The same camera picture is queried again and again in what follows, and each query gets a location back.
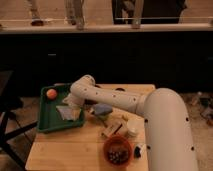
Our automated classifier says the grey towel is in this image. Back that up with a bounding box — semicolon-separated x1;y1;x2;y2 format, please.
56;106;80;121

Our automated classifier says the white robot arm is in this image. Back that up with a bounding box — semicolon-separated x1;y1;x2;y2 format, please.
64;75;199;171

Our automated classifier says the orange ball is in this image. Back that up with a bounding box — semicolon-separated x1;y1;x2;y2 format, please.
46;89;57;100

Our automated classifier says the blue sponge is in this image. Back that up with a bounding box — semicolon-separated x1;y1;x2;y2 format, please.
91;103;113;116

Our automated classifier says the green plastic tray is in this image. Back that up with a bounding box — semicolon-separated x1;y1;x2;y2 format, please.
37;83;85;133

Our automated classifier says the wooden block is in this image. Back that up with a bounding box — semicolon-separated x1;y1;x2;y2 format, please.
101;121;122;137

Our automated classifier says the black chair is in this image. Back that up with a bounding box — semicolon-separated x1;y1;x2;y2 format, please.
0;71;37;170

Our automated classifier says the orange bowl with beads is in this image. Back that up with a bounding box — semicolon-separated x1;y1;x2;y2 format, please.
103;135;133;168

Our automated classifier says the dark red dish on counter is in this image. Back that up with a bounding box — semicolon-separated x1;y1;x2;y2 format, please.
31;20;44;26

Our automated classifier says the white handled brush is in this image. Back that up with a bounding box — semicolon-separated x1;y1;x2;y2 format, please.
134;143;146;158

